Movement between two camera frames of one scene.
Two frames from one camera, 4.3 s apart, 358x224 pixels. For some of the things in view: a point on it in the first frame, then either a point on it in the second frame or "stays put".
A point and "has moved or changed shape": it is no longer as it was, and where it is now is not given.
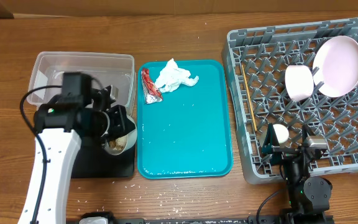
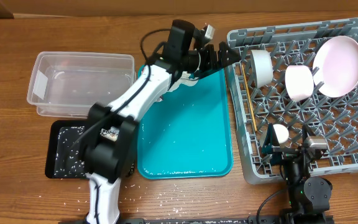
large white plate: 339,66 stays put
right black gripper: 286,150 stays put
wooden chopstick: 249,98 stays put
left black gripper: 125,124 to 212,63
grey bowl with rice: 122,145 has moved or changed shape
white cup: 282,132 stays put
